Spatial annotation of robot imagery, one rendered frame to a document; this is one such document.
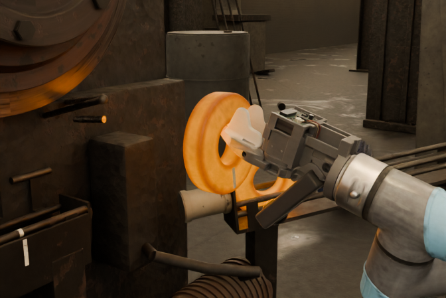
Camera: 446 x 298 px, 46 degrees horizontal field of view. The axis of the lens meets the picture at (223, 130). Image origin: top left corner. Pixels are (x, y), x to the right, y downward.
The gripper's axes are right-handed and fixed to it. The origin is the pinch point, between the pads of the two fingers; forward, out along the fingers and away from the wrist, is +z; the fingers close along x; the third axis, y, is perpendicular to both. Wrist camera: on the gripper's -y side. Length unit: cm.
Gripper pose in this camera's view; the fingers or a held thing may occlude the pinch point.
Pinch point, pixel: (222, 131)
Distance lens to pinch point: 78.4
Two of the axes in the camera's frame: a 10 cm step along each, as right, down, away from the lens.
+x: -5.8, 1.6, -8.0
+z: -7.8, -4.0, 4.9
